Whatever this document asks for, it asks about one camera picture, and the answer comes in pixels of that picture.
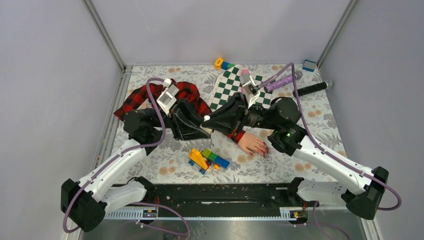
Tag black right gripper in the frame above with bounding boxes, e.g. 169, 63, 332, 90
201, 92, 279, 136

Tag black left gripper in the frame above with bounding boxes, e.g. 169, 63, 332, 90
148, 98, 215, 141

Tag white cap nail polish bottle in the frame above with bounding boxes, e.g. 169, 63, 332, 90
203, 115, 211, 123

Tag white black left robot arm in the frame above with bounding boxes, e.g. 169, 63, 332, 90
60, 98, 211, 233

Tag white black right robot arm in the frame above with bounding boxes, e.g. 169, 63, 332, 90
202, 93, 389, 220

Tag mannequin hand with red nails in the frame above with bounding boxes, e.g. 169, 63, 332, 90
237, 132, 269, 157

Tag floral patterned table mat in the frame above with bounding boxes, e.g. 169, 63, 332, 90
118, 65, 345, 184

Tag red black plaid shirt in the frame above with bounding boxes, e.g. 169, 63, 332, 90
114, 79, 253, 144

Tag yellow toy block ramp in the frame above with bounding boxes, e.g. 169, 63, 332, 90
188, 148, 211, 175

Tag pink toy microphone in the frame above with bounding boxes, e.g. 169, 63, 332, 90
240, 69, 250, 94

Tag green blue toy bricks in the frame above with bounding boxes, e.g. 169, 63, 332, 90
201, 149, 230, 170

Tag orange blue green block stack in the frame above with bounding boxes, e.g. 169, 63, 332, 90
214, 58, 235, 70

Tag purple glitter toy microphone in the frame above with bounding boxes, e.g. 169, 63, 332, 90
264, 71, 303, 93

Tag black toy microphone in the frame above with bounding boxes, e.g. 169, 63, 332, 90
292, 80, 333, 97

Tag blue toy brick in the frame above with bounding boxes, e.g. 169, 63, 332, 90
302, 59, 317, 72

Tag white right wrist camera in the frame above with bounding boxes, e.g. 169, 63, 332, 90
242, 73, 260, 108

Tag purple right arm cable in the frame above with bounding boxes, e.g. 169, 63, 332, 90
256, 62, 403, 212

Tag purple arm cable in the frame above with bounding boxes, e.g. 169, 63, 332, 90
256, 62, 403, 212
62, 77, 167, 233

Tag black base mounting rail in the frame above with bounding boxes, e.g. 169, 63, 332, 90
124, 176, 332, 219

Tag grey slotted cable duct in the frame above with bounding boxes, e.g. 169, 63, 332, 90
104, 206, 308, 221

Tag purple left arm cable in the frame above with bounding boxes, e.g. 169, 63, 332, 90
62, 77, 167, 233

